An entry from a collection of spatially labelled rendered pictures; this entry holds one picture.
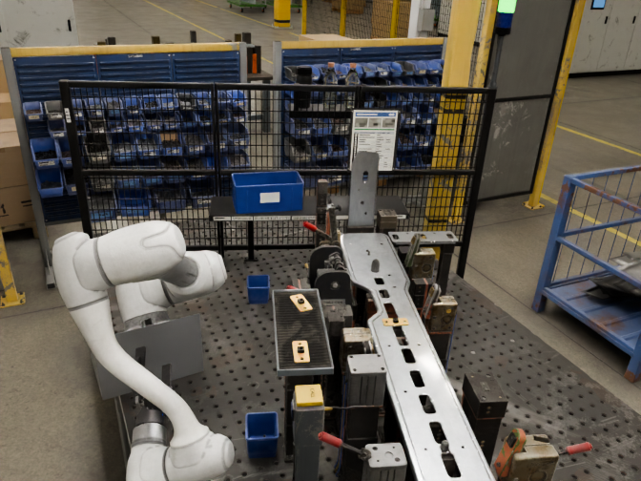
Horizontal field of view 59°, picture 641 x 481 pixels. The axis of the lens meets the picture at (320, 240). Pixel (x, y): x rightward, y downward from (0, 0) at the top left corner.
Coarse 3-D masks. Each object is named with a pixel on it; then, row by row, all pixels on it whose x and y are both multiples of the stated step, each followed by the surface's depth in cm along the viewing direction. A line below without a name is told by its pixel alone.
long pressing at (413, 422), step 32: (352, 256) 225; (384, 256) 226; (384, 288) 204; (416, 320) 187; (384, 352) 172; (416, 352) 172; (448, 384) 160; (416, 416) 148; (448, 416) 149; (416, 448) 139; (480, 448) 140; (416, 480) 130; (448, 480) 130; (480, 480) 131
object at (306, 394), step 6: (300, 390) 132; (306, 390) 132; (312, 390) 132; (318, 390) 132; (300, 396) 130; (306, 396) 130; (312, 396) 130; (318, 396) 130; (300, 402) 129; (306, 402) 129; (312, 402) 129; (318, 402) 129
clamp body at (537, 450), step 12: (504, 444) 136; (528, 444) 133; (540, 444) 134; (516, 456) 130; (528, 456) 130; (540, 456) 130; (552, 456) 131; (516, 468) 131; (528, 468) 131; (540, 468) 132; (552, 468) 132; (504, 480) 136; (516, 480) 132; (528, 480) 133; (540, 480) 134
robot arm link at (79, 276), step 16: (64, 240) 140; (80, 240) 141; (96, 240) 141; (64, 256) 139; (80, 256) 139; (96, 256) 139; (64, 272) 139; (80, 272) 139; (96, 272) 139; (64, 288) 140; (80, 288) 140; (96, 288) 141; (80, 304) 140
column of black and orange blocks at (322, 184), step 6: (318, 180) 243; (324, 180) 243; (318, 186) 244; (324, 186) 243; (318, 192) 244; (324, 192) 244; (318, 198) 245; (324, 198) 245; (318, 204) 246; (324, 204) 247; (318, 210) 247; (318, 216) 249; (324, 216) 249; (318, 222) 250; (324, 222) 251; (318, 228) 251; (324, 228) 252; (318, 234) 253; (318, 240) 254; (318, 246) 256
